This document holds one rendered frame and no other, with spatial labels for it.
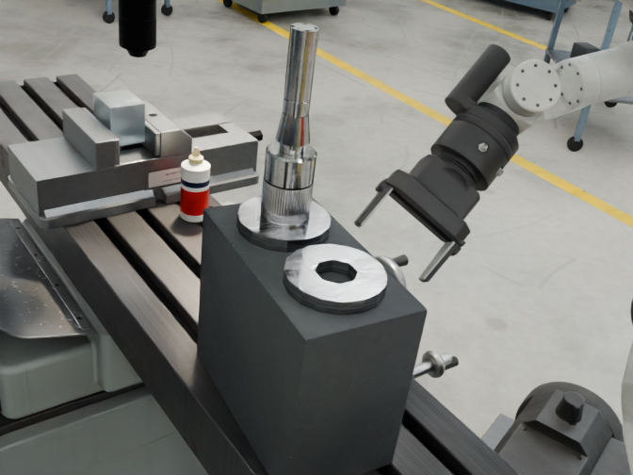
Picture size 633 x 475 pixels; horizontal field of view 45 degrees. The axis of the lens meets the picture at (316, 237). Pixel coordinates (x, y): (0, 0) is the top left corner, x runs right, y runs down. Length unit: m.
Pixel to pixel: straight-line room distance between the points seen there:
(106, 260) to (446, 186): 0.44
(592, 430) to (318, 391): 0.87
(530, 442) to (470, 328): 1.28
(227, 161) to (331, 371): 0.61
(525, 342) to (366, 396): 2.00
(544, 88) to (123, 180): 0.58
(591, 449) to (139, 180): 0.87
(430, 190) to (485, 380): 1.56
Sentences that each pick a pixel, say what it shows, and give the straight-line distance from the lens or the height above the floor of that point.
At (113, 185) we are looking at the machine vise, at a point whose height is 1.00.
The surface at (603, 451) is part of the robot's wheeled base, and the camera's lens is 1.49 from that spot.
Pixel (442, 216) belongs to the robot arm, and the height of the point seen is 1.08.
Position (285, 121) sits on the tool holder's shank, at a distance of 0.68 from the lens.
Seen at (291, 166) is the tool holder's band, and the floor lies 1.22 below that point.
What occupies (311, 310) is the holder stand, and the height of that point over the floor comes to 1.15.
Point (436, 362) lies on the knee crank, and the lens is 1.56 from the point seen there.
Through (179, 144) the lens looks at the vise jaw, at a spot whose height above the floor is 1.04.
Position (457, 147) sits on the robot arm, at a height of 1.16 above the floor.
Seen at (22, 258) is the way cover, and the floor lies 0.89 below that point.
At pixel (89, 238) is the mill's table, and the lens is 1.07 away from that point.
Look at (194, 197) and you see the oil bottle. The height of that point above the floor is 1.00.
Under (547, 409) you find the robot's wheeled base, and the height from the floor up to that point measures 0.61.
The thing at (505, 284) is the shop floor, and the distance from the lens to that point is 2.94.
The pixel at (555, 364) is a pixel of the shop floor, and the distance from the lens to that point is 2.62.
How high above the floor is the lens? 1.52
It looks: 31 degrees down
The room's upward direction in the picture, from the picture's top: 8 degrees clockwise
